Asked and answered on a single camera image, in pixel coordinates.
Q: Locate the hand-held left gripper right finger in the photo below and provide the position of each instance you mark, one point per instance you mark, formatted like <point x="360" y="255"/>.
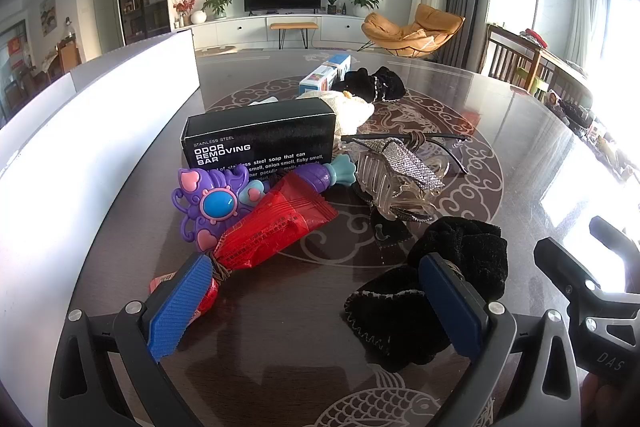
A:
<point x="452" y="312"/>

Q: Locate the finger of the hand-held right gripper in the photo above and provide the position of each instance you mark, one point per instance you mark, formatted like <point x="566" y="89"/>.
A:
<point x="617" y="239"/>
<point x="562" y="264"/>

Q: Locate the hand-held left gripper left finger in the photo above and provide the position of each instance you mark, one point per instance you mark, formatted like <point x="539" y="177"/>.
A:
<point x="175" y="307"/>

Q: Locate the black velvet scrunchie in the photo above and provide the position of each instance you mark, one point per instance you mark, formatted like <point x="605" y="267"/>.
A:
<point x="465" y="247"/>

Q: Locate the black card with clear hook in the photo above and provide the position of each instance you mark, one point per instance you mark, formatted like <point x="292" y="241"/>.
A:
<point x="387" y="234"/>

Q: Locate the purple toy wand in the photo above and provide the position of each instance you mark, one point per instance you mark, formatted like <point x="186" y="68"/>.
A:
<point x="220" y="202"/>

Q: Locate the red foil packet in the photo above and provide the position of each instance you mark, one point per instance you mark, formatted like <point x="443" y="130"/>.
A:
<point x="270" y="222"/>

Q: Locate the clear rhinestone hair claw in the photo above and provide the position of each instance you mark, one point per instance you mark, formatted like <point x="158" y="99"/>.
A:
<point x="405" y="162"/>

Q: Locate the white storage box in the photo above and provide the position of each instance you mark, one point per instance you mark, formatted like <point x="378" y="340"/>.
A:
<point x="75" y="157"/>

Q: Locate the black cardboard box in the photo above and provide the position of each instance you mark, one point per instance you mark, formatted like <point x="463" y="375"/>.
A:
<point x="260" y="132"/>

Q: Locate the black glasses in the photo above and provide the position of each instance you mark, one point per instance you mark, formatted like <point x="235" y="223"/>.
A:
<point x="360" y="138"/>

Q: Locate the cream plush pouch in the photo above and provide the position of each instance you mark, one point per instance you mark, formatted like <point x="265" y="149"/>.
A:
<point x="350" y="112"/>

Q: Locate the white paper leaflet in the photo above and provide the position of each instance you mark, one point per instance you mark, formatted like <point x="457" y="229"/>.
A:
<point x="267" y="101"/>

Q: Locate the blue white carton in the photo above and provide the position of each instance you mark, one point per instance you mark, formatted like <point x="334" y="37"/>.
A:
<point x="320" y="77"/>

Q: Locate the dark patterned glass desktop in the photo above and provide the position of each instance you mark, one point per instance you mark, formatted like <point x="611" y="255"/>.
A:
<point x="500" y="147"/>

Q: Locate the wooden sideboard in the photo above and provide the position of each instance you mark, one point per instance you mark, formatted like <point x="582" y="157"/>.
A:
<point x="565" y="74"/>

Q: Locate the dark wooden chair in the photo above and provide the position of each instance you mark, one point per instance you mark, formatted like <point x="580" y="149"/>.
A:
<point x="500" y="57"/>

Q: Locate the white sheer curtain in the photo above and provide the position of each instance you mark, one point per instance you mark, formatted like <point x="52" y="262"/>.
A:
<point x="585" y="7"/>

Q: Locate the orange lounge chair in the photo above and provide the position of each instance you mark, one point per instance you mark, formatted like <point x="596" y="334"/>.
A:
<point x="430" y="24"/>

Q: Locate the white television cabinet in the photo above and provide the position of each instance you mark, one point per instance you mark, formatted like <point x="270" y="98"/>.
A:
<point x="240" y="29"/>

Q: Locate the white round vase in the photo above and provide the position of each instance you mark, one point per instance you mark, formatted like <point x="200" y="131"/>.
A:
<point x="198" y="17"/>

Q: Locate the red flower branches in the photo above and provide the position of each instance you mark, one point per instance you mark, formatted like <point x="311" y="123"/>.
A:
<point x="185" y="4"/>

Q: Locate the white door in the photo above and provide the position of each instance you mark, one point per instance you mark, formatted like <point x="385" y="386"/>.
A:
<point x="105" y="12"/>

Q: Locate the wooden bench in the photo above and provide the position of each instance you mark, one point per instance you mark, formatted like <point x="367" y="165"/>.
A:
<point x="294" y="26"/>

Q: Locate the green potted plant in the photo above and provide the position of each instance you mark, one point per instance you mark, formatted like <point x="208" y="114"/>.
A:
<point x="217" y="4"/>

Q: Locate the small potted plant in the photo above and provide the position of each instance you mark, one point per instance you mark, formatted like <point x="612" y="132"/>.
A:
<point x="331" y="2"/>

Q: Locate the wall painting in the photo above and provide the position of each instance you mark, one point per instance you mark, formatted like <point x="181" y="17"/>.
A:
<point x="47" y="12"/>

